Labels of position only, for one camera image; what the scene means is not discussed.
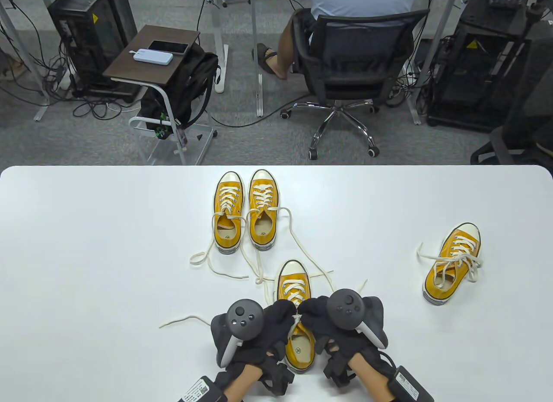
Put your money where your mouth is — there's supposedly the black backpack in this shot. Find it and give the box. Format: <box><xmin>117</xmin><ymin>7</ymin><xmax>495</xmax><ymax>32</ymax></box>
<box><xmin>139</xmin><ymin>43</ymin><xmax>221</xmax><ymax>140</ymax></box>

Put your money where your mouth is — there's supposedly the tangle of black cables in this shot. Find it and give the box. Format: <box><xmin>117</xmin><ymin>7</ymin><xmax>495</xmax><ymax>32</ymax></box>
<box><xmin>0</xmin><ymin>0</ymin><xmax>124</xmax><ymax>120</ymax></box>

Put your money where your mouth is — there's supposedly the black mesh office chair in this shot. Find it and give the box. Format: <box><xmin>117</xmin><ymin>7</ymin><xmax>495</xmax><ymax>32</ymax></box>
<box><xmin>281</xmin><ymin>9</ymin><xmax>430</xmax><ymax>160</ymax></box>

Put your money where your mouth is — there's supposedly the green bag accessory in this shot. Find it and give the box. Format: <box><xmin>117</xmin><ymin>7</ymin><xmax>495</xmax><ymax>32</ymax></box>
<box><xmin>155</xmin><ymin>112</ymin><xmax>172</xmax><ymax>140</ymax></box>

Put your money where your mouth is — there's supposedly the person's right hand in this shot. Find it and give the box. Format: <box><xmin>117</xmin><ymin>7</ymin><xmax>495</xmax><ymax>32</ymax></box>
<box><xmin>298</xmin><ymin>295</ymin><xmax>396</xmax><ymax>383</ymax></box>

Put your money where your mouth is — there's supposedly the black sandal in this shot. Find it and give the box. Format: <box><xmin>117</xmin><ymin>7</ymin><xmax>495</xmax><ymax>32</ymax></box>
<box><xmin>257</xmin><ymin>44</ymin><xmax>281</xmax><ymax>76</ymax></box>

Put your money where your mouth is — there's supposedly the person's right forearm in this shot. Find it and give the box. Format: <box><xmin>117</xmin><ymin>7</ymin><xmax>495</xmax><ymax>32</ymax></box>
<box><xmin>348</xmin><ymin>352</ymin><xmax>394</xmax><ymax>402</ymax></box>

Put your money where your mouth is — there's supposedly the light blue power bank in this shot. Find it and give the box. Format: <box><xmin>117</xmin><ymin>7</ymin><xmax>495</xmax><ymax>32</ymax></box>
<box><xmin>130</xmin><ymin>48</ymin><xmax>174</xmax><ymax>66</ymax></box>

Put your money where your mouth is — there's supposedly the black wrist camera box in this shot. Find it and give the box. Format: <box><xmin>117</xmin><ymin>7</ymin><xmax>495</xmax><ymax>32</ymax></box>
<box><xmin>177</xmin><ymin>375</ymin><xmax>227</xmax><ymax>402</ymax></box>
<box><xmin>387</xmin><ymin>365</ymin><xmax>435</xmax><ymax>402</ymax></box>

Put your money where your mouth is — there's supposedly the black computer tower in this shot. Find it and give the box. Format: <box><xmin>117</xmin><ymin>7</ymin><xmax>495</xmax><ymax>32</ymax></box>
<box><xmin>48</xmin><ymin>0</ymin><xmax>138</xmax><ymax>104</ymax></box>

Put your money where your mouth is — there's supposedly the person's left hand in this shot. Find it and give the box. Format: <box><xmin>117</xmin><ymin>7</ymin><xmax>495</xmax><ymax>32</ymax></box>
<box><xmin>215</xmin><ymin>300</ymin><xmax>298</xmax><ymax>395</ymax></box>

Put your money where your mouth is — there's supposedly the black smartphone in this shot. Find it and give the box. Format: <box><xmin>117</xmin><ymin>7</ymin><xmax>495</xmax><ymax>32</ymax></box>
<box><xmin>148</xmin><ymin>40</ymin><xmax>190</xmax><ymax>55</ymax></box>

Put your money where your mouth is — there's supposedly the brown side table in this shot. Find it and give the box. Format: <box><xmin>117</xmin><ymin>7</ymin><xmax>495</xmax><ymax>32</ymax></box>
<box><xmin>103</xmin><ymin>25</ymin><xmax>218</xmax><ymax>166</ymax></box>

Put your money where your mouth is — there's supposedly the black computer rack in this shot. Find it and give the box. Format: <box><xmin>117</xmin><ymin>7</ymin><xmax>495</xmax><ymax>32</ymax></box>
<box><xmin>427</xmin><ymin>0</ymin><xmax>534</xmax><ymax>133</ymax></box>

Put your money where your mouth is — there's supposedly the gray handheld controller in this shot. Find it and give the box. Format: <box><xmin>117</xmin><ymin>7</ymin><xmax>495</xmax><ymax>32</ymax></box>
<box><xmin>210</xmin><ymin>299</ymin><xmax>265</xmax><ymax>368</ymax></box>
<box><xmin>326</xmin><ymin>288</ymin><xmax>388</xmax><ymax>350</ymax></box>

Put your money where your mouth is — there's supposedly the dark office chair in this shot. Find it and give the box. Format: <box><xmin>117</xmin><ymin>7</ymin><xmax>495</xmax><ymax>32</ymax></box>
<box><xmin>471</xmin><ymin>39</ymin><xmax>553</xmax><ymax>166</ymax></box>

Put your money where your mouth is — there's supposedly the person's left forearm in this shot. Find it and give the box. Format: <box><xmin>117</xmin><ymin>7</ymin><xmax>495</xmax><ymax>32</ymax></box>
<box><xmin>225</xmin><ymin>363</ymin><xmax>262</xmax><ymax>402</ymax></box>

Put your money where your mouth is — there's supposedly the white desk leg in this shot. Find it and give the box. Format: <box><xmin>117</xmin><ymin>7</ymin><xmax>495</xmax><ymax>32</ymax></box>
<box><xmin>251</xmin><ymin>0</ymin><xmax>264</xmax><ymax>117</ymax></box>
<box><xmin>0</xmin><ymin>0</ymin><xmax>49</xmax><ymax>122</ymax></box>
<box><xmin>406</xmin><ymin>0</ymin><xmax>458</xmax><ymax>125</ymax></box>
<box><xmin>204</xmin><ymin>0</ymin><xmax>229</xmax><ymax>93</ymax></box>

